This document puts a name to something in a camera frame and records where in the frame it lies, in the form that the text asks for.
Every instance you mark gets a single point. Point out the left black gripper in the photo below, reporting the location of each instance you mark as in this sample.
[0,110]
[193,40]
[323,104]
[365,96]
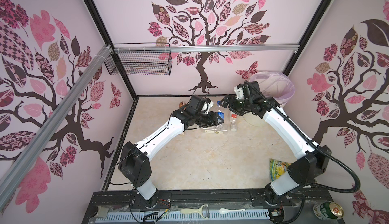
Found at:
[212,120]

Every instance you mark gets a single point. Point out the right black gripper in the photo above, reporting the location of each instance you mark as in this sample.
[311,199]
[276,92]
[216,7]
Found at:
[232,99]

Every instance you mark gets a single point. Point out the blue cap small water bottle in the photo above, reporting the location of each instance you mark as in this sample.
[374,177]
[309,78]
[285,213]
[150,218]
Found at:
[220,112]

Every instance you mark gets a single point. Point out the clear rectangular green label bottle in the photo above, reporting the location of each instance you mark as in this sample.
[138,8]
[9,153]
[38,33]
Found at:
[219,130]

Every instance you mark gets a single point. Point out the white red label bottle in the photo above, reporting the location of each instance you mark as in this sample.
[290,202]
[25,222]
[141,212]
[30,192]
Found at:
[233,122]

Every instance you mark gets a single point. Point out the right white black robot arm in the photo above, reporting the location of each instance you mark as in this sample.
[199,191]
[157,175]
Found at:
[311,159]

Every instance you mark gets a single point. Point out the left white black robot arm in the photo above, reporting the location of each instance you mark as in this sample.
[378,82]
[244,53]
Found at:
[135,160]

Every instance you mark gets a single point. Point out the cream trash bin purple liner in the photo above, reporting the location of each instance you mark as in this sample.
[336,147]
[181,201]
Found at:
[274,84]

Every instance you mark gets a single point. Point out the green snack packet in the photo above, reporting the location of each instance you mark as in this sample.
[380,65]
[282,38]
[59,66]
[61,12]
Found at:
[277,168]

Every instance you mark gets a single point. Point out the cream vegetable peeler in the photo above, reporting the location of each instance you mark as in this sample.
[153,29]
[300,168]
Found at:
[202,211]

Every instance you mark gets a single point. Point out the white plastic spoon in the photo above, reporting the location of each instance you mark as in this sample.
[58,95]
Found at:
[224,211]

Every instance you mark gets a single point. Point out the green beverage can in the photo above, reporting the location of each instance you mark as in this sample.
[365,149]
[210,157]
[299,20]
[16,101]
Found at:
[328,211]

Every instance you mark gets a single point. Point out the aluminium frame bar back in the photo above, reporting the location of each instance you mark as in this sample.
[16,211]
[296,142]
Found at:
[215,48]

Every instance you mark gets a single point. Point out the aluminium frame bar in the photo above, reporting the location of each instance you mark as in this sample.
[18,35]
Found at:
[24,162]
[215,48]

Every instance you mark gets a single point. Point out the black wire wall basket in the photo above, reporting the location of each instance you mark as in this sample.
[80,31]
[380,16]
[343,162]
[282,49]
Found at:
[145,58]

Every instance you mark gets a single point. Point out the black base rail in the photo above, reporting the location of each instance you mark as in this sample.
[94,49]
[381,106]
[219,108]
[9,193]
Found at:
[195,198]

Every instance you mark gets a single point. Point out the white slotted cable duct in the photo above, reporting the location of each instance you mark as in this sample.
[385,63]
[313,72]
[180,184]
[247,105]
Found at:
[177,216]

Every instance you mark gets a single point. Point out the aluminium frame bar left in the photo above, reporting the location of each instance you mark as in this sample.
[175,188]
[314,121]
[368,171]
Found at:
[24,162]

